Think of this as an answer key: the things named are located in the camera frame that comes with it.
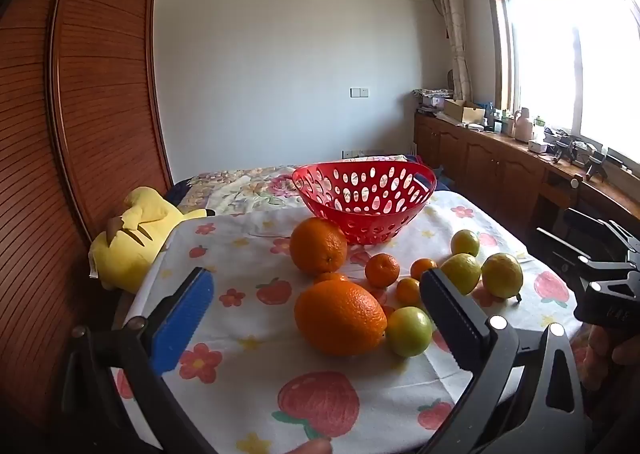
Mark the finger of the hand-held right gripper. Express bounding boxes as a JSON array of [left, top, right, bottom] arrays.
[[536, 228, 632, 285], [564, 208, 640, 255]]

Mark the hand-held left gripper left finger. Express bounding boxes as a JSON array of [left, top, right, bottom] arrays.
[[60, 266, 221, 454]]

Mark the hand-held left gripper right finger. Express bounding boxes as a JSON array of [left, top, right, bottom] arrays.
[[415, 268, 591, 454]]

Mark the green apple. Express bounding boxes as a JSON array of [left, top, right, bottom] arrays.
[[386, 306, 434, 358]]

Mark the large oval orange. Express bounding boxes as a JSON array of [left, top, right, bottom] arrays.
[[294, 280, 388, 357]]

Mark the red perforated plastic basket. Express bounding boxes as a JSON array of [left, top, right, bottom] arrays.
[[291, 161, 437, 245]]

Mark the large round orange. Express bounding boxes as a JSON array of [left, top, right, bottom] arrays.
[[290, 217, 349, 276]]

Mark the person's right hand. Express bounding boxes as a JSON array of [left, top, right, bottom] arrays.
[[582, 326, 640, 392]]

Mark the person's left hand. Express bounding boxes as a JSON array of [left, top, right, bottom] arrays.
[[290, 438, 333, 454]]

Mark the white fruit-printed tablecloth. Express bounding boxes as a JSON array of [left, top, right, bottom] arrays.
[[115, 189, 586, 454]]

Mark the yellow plush toy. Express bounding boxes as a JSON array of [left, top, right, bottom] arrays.
[[89, 186, 216, 293]]

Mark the pink thermos jug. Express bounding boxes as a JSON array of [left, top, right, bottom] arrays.
[[514, 107, 535, 143]]

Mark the long wooden cabinet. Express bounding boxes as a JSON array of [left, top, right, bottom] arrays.
[[414, 111, 640, 255]]

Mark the floral bed blanket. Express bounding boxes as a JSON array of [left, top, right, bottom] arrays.
[[165, 154, 451, 219]]

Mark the open cardboard box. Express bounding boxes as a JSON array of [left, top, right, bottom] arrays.
[[444, 98, 487, 125]]

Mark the wooden framed window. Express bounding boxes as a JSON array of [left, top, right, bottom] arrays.
[[480, 0, 640, 165]]

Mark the stack of floral boxes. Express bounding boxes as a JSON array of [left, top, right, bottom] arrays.
[[413, 88, 453, 112]]

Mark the wooden slatted wardrobe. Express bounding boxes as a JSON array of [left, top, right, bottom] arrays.
[[0, 0, 173, 435]]

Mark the pale patterned curtain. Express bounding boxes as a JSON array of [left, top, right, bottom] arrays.
[[432, 0, 473, 102]]

